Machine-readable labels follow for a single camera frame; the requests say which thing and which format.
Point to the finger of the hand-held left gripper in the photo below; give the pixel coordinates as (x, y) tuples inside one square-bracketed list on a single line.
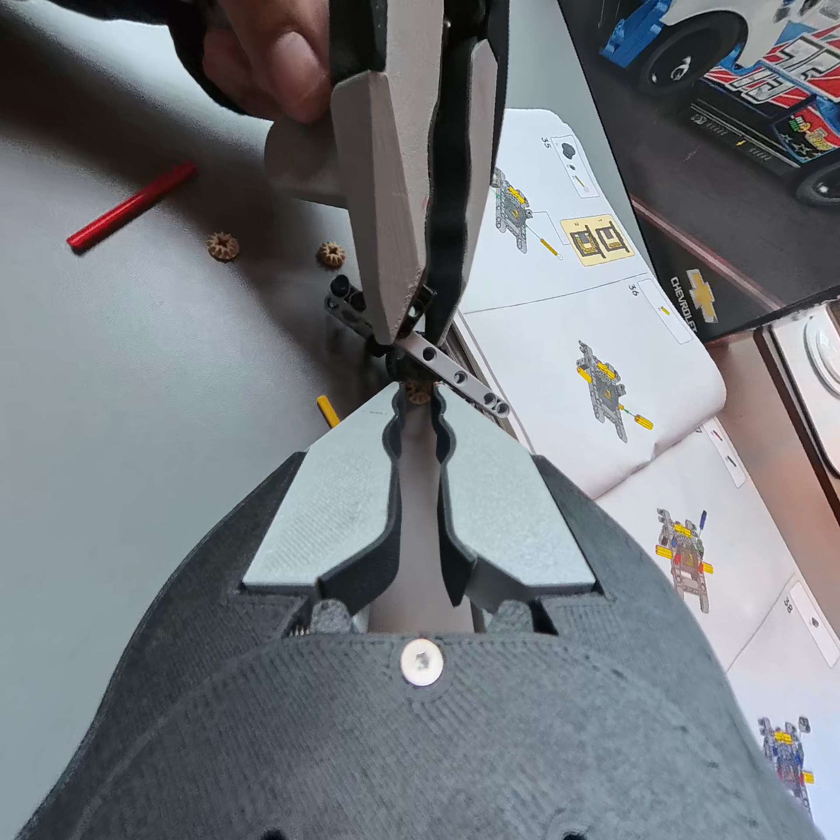
[(479, 131), (387, 197)]

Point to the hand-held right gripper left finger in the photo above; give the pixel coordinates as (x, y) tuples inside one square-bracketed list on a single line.
[(328, 518)]

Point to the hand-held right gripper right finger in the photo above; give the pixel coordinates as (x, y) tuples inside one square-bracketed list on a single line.
[(512, 518)]

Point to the yellow lego axle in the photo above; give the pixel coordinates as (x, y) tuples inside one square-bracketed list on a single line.
[(328, 410)]

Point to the tan lego bevel gear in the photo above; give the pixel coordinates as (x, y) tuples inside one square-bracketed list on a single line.
[(330, 254), (223, 246), (418, 392)]

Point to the grey lego gear frame assembly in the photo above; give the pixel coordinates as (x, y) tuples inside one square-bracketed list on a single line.
[(453, 371)]

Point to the white lego instruction booklet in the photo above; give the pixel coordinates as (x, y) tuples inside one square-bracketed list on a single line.
[(590, 361)]

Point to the black lego set box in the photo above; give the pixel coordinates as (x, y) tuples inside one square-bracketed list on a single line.
[(722, 164)]

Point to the red lego axle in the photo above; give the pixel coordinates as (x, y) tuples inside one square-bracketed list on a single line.
[(131, 207)]

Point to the person's left hand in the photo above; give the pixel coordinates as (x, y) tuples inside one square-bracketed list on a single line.
[(275, 59)]

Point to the white plastic panel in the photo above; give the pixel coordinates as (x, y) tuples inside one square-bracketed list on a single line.
[(814, 380)]

